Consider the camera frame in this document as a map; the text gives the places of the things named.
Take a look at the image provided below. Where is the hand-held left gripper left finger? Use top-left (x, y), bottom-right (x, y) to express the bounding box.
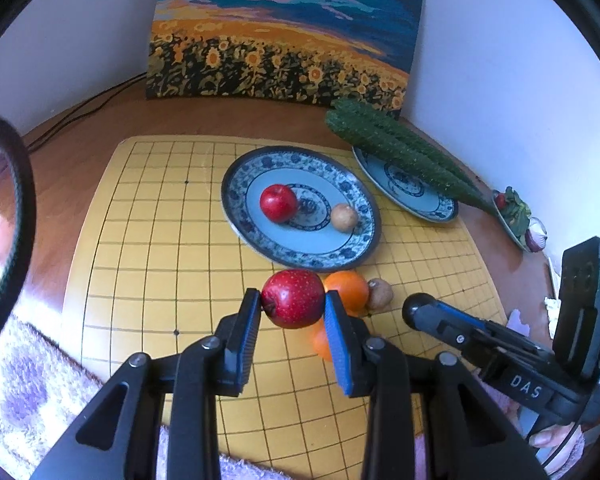
top-left (30, 287), bottom-right (263, 480)

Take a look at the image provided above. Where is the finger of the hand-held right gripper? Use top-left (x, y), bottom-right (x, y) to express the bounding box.
top-left (402, 292), bottom-right (554, 369)

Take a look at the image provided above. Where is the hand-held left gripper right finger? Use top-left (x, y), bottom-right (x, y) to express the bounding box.
top-left (323, 291), bottom-right (551, 480)

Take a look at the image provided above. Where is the large red apple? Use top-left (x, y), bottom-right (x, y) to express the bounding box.
top-left (261, 269), bottom-right (327, 330)

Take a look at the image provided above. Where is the large blue patterned plate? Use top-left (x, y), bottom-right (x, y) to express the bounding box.
top-left (221, 146), bottom-right (383, 273)

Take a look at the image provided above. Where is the person's right hand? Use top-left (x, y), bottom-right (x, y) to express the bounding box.
top-left (529, 422), bottom-right (587, 462)

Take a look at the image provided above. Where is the orange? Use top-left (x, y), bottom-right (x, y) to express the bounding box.
top-left (324, 270), bottom-right (370, 317)
top-left (311, 317), bottom-right (341, 363)

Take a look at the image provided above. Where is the white crumpled paper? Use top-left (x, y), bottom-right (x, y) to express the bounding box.
top-left (544, 296), bottom-right (564, 339)

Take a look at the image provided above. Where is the brown round fruit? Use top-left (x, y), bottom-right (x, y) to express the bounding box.
top-left (330, 203), bottom-right (359, 233)
top-left (366, 278), bottom-right (394, 311)

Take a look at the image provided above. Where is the purple onion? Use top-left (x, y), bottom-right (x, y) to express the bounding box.
top-left (525, 217), bottom-right (549, 252)

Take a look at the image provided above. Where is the small vegetable dish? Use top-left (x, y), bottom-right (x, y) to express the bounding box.
top-left (491, 187), bottom-right (548, 253)

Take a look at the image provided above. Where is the green leafy vegetable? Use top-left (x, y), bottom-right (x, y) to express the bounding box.
top-left (502, 186), bottom-right (532, 236)

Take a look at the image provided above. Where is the small blue patterned plate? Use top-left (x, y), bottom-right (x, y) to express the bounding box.
top-left (352, 145), bottom-right (459, 223)

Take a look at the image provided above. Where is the yellow go board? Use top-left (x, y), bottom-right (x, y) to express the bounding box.
top-left (62, 135), bottom-right (508, 476)

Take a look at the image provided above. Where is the small red apple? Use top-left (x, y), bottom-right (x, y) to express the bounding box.
top-left (259, 184), bottom-right (299, 223)

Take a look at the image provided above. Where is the green bumpy cucumber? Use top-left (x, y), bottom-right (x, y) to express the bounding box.
top-left (332, 97), bottom-right (496, 213)
top-left (325, 109), bottom-right (461, 196)

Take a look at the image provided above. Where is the purple white fluffy rug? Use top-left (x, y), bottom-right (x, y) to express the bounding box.
top-left (0, 312), bottom-right (281, 480)

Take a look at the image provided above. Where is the black framed round mirror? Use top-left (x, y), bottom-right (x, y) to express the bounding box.
top-left (0, 114), bottom-right (37, 361)

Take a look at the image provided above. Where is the sunflower field painting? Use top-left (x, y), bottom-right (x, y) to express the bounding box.
top-left (145, 0), bottom-right (426, 121)

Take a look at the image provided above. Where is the black cable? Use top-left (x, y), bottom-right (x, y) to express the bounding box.
top-left (27, 72), bottom-right (147, 148)
top-left (29, 79), bottom-right (147, 152)

